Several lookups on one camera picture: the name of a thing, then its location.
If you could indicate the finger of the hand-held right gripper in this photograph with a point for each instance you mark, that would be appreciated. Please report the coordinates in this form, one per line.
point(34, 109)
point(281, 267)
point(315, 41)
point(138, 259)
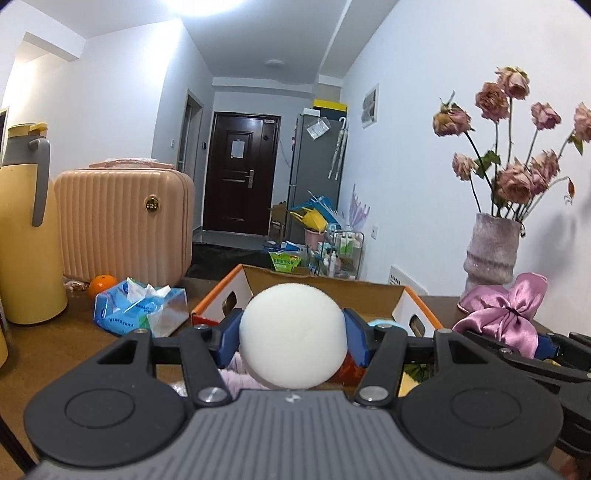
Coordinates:
point(547, 346)
point(531, 367)

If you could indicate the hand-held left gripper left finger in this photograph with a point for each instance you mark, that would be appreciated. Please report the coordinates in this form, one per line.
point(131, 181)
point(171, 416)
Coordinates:
point(229, 336)

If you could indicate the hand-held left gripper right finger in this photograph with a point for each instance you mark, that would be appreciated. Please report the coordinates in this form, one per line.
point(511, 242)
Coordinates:
point(358, 339)

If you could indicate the purple fluffy scrunchie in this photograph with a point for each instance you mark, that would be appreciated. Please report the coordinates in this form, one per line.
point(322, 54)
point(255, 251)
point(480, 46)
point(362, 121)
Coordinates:
point(235, 376)

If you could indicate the white round sponge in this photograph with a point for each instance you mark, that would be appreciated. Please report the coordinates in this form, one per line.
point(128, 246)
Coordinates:
point(291, 337)

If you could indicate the orange cardboard box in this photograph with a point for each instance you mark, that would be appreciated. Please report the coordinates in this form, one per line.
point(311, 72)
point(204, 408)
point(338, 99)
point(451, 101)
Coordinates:
point(323, 288)

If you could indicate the purple satin scrunchie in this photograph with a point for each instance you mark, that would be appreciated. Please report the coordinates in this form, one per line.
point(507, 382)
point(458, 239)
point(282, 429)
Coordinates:
point(498, 304)

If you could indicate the dark floor mat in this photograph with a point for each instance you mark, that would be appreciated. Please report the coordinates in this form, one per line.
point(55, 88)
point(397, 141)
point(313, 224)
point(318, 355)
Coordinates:
point(221, 258)

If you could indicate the green snack bag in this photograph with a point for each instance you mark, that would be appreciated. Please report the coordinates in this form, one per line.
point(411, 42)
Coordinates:
point(284, 262)

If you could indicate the blue tissue pack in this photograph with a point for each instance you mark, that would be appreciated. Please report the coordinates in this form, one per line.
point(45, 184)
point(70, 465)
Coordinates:
point(124, 314)

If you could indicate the pink bucket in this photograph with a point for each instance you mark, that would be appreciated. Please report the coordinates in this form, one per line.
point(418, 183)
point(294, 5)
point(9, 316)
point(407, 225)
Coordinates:
point(315, 237)

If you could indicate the pink textured vase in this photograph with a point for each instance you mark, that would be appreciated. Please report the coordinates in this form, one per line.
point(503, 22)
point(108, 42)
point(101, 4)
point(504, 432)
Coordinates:
point(491, 249)

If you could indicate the brown floor carton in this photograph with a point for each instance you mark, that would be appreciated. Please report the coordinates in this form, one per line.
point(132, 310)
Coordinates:
point(278, 221)

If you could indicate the orange fruit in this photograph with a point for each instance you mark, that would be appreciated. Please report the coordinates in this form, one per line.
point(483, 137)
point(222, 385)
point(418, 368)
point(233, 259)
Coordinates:
point(101, 286)

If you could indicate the dark brown entrance door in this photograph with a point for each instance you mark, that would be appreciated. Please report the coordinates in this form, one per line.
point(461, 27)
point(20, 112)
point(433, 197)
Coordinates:
point(240, 194)

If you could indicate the pink ribbed suitcase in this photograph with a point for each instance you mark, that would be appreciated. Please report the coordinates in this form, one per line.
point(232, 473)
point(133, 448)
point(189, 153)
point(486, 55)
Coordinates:
point(120, 221)

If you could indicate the grey refrigerator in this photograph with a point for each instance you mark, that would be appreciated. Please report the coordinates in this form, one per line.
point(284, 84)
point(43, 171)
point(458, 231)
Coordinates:
point(314, 175)

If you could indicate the bunch of dried pink roses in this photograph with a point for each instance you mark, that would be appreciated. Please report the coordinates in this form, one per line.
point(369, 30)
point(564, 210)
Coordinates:
point(512, 180)

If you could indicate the grey interior door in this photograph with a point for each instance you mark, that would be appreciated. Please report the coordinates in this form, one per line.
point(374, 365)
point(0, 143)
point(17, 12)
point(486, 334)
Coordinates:
point(189, 161)

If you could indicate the white paper note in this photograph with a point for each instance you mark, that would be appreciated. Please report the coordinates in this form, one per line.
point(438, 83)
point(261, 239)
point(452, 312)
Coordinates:
point(237, 149)

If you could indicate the white hanging umbrella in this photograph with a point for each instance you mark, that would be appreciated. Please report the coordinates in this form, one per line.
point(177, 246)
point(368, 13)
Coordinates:
point(339, 147)

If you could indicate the clear plastic bag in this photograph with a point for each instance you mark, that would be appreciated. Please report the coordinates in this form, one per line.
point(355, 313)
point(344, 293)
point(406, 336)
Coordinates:
point(318, 128)

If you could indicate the yellow thermos jug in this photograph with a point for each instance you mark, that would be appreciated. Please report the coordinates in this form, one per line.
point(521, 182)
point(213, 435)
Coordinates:
point(27, 230)

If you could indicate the yellow box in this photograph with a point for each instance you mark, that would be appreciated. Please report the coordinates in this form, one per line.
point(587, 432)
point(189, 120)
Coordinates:
point(329, 108)

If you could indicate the round ceiling lamp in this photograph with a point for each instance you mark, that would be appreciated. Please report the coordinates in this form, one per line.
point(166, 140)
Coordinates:
point(275, 62)

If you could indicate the white wall socket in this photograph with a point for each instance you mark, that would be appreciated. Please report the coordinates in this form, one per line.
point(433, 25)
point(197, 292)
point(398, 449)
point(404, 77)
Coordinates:
point(375, 232)

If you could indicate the white wall panel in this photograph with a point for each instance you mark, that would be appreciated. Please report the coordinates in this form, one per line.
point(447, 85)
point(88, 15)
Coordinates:
point(370, 105)

